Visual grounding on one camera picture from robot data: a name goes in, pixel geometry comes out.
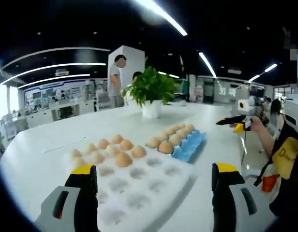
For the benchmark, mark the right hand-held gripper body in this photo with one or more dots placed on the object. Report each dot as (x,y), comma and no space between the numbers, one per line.
(248,106)

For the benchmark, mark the operator person, dark clothes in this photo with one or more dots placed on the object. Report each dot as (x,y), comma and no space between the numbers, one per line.
(285,154)

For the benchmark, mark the group of brown eggs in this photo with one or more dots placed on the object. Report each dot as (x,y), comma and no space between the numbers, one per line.
(165,148)
(123,160)

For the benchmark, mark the white foam egg holder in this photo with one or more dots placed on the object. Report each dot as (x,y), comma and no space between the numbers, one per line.
(144,191)

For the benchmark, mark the ceiling air conditioner unit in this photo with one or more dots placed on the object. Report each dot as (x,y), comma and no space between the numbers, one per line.
(62,72)
(234,71)

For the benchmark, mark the blue egg tray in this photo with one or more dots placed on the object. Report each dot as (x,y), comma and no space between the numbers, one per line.
(190,149)

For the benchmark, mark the straight ceiling light strip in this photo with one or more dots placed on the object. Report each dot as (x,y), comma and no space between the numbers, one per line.
(207,64)
(163,17)

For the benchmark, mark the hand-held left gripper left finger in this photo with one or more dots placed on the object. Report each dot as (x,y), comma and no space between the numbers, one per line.
(86,205)

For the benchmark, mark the white table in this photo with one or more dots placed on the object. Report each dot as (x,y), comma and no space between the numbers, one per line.
(42,174)

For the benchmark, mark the green plant in white pot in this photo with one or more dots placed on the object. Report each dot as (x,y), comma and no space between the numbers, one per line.
(151,87)

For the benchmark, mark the white chest device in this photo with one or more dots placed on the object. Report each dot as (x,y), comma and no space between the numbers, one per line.
(296,113)

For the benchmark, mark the white office chair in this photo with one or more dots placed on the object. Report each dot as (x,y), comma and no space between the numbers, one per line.
(103,101)

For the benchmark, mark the person's right hand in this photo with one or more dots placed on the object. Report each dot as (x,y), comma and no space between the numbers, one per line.
(257,123)

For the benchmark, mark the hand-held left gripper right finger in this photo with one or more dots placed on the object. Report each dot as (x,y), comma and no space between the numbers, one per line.
(224,205)

